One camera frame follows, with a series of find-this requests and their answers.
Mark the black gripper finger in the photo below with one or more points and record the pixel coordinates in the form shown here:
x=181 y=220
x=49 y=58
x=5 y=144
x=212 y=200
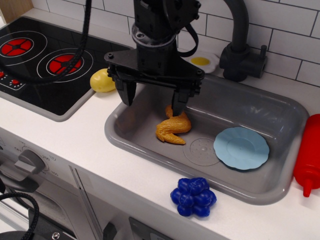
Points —
x=179 y=101
x=126 y=88

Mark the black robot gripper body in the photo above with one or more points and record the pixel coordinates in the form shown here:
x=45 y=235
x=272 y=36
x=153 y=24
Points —
x=156 y=66

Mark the blue toy blueberry cluster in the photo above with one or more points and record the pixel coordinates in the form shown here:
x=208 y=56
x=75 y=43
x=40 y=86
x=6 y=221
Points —
x=193 y=196

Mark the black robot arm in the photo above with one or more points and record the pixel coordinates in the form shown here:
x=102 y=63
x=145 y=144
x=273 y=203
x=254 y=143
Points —
x=157 y=22

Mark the grey toy sink basin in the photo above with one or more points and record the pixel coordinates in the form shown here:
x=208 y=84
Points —
x=221 y=104

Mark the light blue toy plate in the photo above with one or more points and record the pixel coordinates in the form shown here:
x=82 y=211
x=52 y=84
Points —
x=241 y=148

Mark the yellow toy potato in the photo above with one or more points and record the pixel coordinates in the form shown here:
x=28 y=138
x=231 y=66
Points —
x=100 y=81

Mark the orange toy chicken wing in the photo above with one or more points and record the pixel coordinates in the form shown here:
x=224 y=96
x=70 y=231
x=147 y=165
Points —
x=167 y=130

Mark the toy fried egg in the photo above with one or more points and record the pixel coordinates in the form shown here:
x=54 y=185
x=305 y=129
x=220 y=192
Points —
x=208 y=62

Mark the dark grey toy faucet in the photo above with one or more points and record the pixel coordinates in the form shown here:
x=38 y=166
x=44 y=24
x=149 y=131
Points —
x=237 y=60

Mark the black toy stove top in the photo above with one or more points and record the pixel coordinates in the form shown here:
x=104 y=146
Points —
x=37 y=49

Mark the white toy oven front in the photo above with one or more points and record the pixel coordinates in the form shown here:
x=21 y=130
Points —
x=59 y=194

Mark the grey oven knob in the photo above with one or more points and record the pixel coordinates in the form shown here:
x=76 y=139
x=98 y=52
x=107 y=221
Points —
x=29 y=162

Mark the red ketchup squeeze bottle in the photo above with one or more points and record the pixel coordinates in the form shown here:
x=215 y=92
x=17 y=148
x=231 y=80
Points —
x=307 y=167

